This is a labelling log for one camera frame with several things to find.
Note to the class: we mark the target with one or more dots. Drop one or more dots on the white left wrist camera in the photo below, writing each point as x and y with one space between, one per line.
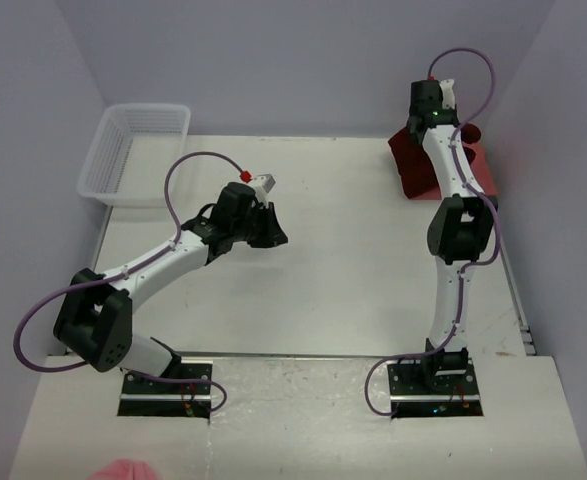
262 186

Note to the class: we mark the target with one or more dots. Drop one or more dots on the pink cloth at bottom edge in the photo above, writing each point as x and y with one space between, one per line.
125 469

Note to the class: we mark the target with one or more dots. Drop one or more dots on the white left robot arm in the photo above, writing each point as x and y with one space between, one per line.
96 317

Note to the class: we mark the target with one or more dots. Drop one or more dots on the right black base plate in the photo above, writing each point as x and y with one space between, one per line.
413 395

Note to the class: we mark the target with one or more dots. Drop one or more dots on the white plastic basket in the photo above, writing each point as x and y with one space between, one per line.
132 150

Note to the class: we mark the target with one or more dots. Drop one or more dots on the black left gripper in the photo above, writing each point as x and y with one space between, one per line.
264 223

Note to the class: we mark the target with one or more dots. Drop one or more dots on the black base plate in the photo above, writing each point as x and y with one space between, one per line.
413 395
141 397

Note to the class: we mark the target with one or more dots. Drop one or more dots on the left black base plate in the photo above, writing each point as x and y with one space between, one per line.
141 397

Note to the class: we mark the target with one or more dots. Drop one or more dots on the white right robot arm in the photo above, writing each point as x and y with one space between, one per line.
460 229

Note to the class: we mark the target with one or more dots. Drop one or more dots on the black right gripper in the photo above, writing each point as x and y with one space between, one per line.
415 129

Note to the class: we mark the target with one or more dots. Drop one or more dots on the dark red t shirt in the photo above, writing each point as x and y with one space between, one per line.
417 174

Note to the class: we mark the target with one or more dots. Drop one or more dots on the aluminium table edge rail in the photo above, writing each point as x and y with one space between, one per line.
522 322

